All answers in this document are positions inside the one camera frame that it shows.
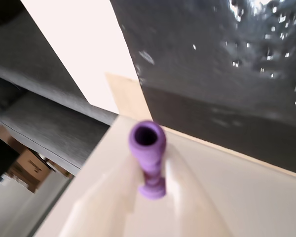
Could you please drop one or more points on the purple ribbed pen grip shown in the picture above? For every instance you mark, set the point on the purple ribbed pen grip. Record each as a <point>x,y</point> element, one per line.
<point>151,160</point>

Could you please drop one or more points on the grey fabric sofa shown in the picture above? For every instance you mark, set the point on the grey fabric sofa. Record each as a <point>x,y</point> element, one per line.
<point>39,111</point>

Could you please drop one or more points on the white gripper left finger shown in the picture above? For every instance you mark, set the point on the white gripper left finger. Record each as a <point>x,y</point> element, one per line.
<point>108,205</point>

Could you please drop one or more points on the brown cardboard box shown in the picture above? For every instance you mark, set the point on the brown cardboard box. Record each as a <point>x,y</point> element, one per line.
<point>29,168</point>

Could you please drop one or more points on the light wooden board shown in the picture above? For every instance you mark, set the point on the light wooden board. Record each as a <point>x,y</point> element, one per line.
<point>128,96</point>

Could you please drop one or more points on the dark grey table mat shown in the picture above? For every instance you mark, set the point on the dark grey table mat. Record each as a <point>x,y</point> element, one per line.
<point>212,74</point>

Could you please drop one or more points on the black flat panel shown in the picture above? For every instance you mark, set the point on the black flat panel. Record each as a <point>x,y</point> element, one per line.
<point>1,158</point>

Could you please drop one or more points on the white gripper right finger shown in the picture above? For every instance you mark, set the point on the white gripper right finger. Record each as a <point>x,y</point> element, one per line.
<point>190,207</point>

